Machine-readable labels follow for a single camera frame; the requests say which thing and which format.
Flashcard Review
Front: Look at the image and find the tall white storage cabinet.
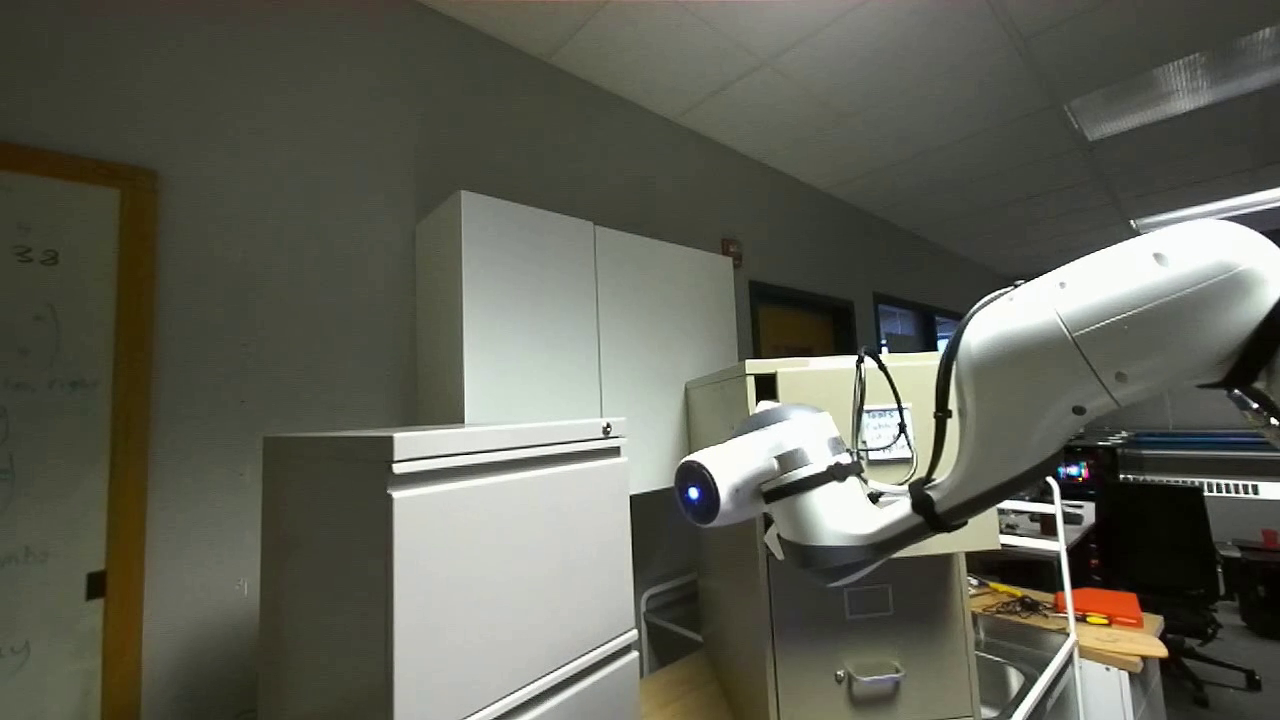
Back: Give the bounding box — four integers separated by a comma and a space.
412, 189, 743, 502

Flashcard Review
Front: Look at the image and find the white paper drawer label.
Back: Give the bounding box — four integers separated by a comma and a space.
855, 399, 919, 461

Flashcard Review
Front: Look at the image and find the grey lateral file cabinet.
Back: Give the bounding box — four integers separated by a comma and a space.
257, 417, 643, 720

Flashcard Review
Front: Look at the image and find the beige filing cabinet body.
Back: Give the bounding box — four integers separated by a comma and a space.
685, 361, 990, 720

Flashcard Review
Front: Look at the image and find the black equipment with red top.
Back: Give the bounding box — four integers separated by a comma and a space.
1217, 527, 1280, 640

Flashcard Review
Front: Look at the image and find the dark interior window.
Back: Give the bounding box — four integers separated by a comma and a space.
873, 294, 970, 355

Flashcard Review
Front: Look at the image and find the orange tool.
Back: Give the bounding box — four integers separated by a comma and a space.
1053, 585, 1148, 634

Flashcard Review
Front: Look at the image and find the black office chair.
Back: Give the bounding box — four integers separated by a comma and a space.
1090, 478, 1264, 709

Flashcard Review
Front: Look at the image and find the wooden workbench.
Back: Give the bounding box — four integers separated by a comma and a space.
970, 581, 1172, 675

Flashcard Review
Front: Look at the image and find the black equipment with white label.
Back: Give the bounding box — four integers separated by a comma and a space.
1103, 424, 1280, 510

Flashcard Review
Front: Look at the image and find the narrow fluorescent ceiling light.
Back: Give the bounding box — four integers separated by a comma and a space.
1128, 180, 1280, 238

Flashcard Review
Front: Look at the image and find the wood framed whiteboard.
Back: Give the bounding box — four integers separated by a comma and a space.
0, 139, 161, 720

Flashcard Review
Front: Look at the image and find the wide fluorescent ceiling light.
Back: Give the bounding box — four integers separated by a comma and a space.
1060, 22, 1280, 146

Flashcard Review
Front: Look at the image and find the dark door frame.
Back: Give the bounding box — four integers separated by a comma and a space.
743, 275, 862, 361

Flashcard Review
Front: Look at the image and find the white metal tube frame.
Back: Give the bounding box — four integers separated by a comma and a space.
638, 573, 708, 671

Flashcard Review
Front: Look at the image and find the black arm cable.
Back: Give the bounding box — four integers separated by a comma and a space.
848, 282, 1032, 534

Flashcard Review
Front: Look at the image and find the grey metal drawer handle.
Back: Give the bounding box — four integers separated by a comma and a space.
833, 662, 910, 705

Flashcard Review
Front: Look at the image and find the white metal rail post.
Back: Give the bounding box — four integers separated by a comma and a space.
998, 473, 1085, 720

